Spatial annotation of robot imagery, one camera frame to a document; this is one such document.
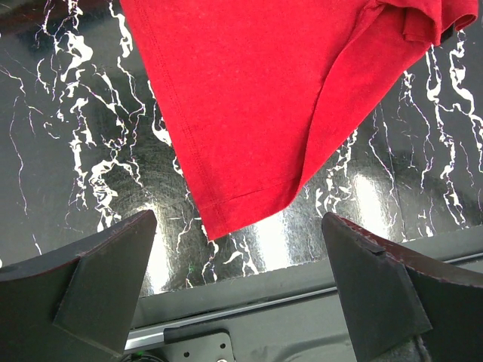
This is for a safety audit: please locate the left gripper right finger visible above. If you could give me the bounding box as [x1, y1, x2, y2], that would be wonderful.
[321, 213, 482, 361]

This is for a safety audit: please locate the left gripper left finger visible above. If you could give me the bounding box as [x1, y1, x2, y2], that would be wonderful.
[1, 210, 157, 361]

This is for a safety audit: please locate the black marble pattern mat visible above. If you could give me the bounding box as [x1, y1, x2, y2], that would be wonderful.
[1, 1, 482, 296]

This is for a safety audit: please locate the dark red t shirt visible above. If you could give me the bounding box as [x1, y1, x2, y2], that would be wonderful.
[122, 1, 478, 239]

